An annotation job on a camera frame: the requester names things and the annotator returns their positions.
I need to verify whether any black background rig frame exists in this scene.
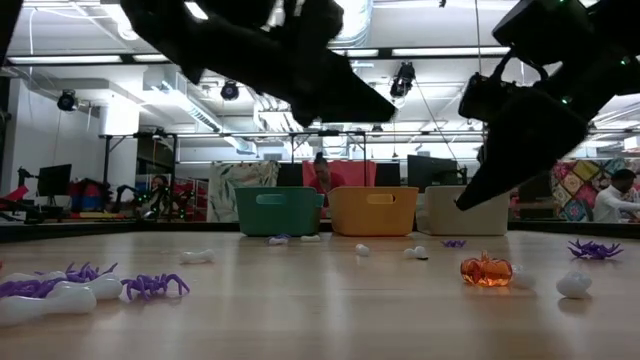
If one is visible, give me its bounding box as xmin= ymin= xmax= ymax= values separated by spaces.
xmin=102 ymin=128 xmax=640 ymax=224

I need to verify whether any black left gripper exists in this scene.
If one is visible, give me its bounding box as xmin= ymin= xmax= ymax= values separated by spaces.
xmin=234 ymin=0 xmax=398 ymax=129

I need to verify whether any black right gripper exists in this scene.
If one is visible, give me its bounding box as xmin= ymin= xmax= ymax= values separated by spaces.
xmin=455 ymin=72 xmax=589 ymax=210

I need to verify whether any black aluminium table frame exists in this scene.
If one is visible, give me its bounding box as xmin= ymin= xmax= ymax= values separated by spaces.
xmin=0 ymin=219 xmax=640 ymax=245

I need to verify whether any silver round air duct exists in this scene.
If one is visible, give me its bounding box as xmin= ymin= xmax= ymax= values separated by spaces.
xmin=334 ymin=0 xmax=374 ymax=49

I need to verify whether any orange translucent plastic pumpkin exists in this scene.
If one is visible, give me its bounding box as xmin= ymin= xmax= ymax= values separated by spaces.
xmin=459 ymin=250 xmax=514 ymax=288

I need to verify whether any white green patterned cloth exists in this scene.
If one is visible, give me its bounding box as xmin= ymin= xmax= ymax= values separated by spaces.
xmin=207 ymin=160 xmax=281 ymax=224

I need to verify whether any teal plastic bin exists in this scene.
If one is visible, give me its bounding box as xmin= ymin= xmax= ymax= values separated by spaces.
xmin=233 ymin=186 xmax=325 ymax=237

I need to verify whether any black overhead frame beam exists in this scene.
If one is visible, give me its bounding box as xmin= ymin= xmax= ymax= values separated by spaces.
xmin=0 ymin=43 xmax=516 ymax=67

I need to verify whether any light grey plastic bin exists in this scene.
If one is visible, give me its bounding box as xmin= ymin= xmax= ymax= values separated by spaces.
xmin=416 ymin=185 xmax=510 ymax=237

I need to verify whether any red hanging cloth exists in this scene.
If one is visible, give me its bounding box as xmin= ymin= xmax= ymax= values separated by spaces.
xmin=301 ymin=159 xmax=377 ymax=189

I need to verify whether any orange plastic bin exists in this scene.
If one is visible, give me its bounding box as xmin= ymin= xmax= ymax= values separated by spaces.
xmin=328 ymin=186 xmax=420 ymax=238

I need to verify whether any black computer monitor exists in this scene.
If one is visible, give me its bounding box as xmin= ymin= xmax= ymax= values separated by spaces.
xmin=37 ymin=163 xmax=74 ymax=199
xmin=276 ymin=162 xmax=305 ymax=189
xmin=517 ymin=172 xmax=551 ymax=204
xmin=406 ymin=154 xmax=469 ymax=194
xmin=374 ymin=162 xmax=402 ymax=188

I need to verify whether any colourful patchwork quilt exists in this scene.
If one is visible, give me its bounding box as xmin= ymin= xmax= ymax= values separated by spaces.
xmin=549 ymin=158 xmax=640 ymax=224

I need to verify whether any person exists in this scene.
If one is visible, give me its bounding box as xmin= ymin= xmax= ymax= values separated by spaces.
xmin=149 ymin=174 xmax=171 ymax=220
xmin=592 ymin=168 xmax=640 ymax=224
xmin=308 ymin=152 xmax=346 ymax=209

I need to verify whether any black hanging camera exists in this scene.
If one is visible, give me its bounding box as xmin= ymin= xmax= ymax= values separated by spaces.
xmin=388 ymin=60 xmax=417 ymax=100

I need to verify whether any thin vertical pole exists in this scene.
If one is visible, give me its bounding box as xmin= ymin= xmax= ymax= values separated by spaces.
xmin=473 ymin=0 xmax=487 ymax=166

